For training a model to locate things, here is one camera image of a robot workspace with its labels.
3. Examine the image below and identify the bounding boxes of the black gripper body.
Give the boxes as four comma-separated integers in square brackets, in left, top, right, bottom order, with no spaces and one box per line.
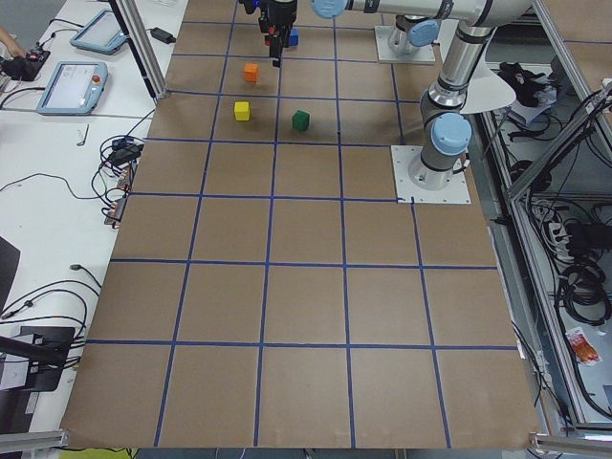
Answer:
[267,0,297,28]

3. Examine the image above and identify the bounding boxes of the blue wooden block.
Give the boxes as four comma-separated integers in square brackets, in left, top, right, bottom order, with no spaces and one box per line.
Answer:
[288,28,299,47]

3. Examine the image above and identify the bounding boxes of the orange wooden block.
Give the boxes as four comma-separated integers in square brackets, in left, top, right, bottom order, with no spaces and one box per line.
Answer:
[243,62,259,83]

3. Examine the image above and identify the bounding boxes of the yellow wooden block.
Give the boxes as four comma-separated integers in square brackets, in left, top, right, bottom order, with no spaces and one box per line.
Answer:
[233,100,251,121]

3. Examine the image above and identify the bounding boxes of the green wooden block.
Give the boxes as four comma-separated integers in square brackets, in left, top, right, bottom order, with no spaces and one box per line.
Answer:
[292,110,310,132]

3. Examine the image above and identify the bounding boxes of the person's hand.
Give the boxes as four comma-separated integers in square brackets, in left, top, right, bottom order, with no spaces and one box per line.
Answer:
[0,27,26,57]

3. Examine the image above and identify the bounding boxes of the black power adapter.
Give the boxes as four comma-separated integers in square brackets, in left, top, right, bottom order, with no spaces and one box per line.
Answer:
[149,28,176,44]

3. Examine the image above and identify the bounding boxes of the far blue teach pendant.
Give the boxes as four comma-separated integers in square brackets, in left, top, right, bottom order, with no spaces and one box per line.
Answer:
[70,9,126,55]

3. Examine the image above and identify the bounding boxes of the blue teach pendant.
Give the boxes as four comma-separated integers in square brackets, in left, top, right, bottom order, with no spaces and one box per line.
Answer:
[36,61,108,116]
[70,9,126,55]

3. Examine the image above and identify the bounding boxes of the near blue teach pendant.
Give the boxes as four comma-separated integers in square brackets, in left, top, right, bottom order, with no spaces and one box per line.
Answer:
[36,61,108,116]

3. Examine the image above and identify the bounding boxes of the metal allen key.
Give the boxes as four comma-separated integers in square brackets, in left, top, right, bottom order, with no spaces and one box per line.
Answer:
[76,124,90,146]

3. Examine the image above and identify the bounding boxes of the white plastic chair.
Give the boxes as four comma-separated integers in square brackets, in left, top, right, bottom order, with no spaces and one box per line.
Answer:
[460,60,516,115]

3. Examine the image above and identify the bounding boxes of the brown paper table mat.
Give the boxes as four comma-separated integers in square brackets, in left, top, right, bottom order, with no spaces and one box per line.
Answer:
[61,1,538,448]

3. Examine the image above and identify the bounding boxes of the black joystick controller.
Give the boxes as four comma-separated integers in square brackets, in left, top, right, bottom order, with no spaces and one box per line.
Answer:
[1,48,51,81]

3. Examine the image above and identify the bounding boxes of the black monitor stand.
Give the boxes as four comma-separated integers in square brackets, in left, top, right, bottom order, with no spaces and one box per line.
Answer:
[1,326,76,392]

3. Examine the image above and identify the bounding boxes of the red snack packet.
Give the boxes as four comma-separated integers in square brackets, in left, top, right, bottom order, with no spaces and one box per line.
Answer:
[565,327,601,366]

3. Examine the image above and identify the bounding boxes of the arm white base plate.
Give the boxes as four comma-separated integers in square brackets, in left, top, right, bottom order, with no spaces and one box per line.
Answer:
[390,145,471,205]
[375,26,436,65]

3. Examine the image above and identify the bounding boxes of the aluminium frame post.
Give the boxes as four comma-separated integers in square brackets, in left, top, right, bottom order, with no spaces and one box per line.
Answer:
[109,0,167,100]

